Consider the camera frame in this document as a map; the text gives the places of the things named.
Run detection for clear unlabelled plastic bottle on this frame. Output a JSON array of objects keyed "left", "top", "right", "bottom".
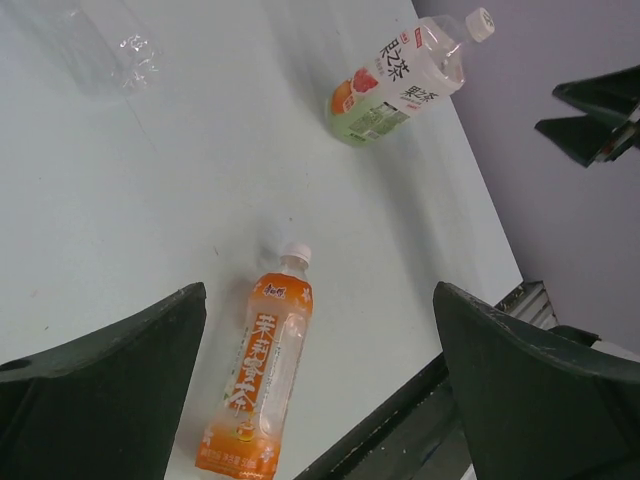
[{"left": 2, "top": 1, "right": 161, "bottom": 98}]

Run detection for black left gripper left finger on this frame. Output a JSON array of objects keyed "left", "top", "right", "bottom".
[{"left": 1, "top": 283, "right": 206, "bottom": 479}]

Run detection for orange label tea bottle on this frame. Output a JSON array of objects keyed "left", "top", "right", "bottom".
[{"left": 195, "top": 242, "right": 314, "bottom": 479}]

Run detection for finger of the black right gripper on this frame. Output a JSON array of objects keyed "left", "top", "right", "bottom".
[
  {"left": 552, "top": 66, "right": 639, "bottom": 120},
  {"left": 535, "top": 115, "right": 630, "bottom": 168}
]

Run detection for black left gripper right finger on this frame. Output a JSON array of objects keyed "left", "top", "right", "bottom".
[{"left": 433, "top": 282, "right": 639, "bottom": 479}]

